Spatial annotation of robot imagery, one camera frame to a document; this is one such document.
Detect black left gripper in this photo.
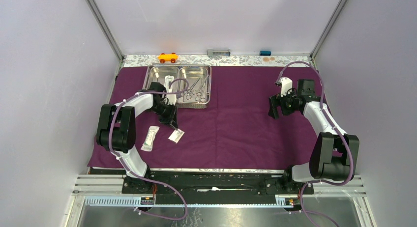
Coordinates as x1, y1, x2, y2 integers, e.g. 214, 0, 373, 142
149, 102, 178, 129

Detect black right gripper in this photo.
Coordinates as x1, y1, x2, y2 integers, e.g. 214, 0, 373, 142
268, 88, 298, 119

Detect small white sterile packet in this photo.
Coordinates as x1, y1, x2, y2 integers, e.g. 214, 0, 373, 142
168, 129, 184, 143

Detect long white sterile packet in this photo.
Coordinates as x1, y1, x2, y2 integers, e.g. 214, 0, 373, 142
141, 126, 160, 152

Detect perforated steel instrument tray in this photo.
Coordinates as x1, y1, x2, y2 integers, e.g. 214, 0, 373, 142
143, 63, 212, 109

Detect purple cloth wrap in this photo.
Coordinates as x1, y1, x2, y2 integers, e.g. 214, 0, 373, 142
87, 65, 329, 170

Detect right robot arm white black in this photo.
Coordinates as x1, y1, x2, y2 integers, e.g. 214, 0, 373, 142
268, 77, 359, 194

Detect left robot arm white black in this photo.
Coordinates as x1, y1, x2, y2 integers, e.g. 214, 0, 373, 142
96, 80, 182, 193

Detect steel surgical forceps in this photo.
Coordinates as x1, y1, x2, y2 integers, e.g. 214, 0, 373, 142
183, 78, 201, 100

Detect blue plastic block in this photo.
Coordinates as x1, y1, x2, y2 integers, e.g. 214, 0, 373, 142
259, 51, 271, 56

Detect orange toy car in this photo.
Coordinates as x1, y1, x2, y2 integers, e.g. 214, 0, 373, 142
158, 53, 179, 63

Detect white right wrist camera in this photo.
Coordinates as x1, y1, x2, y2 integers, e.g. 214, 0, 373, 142
275, 77, 293, 97

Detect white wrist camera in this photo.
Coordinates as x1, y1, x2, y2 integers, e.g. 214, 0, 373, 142
275, 77, 293, 97
164, 75, 177, 106

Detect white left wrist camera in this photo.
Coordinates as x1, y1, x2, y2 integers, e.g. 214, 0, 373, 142
164, 75, 177, 106

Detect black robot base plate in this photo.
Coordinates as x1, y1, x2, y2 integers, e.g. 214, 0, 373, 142
121, 170, 314, 206

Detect slotted grey cable duct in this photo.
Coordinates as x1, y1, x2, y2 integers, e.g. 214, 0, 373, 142
84, 195, 295, 209

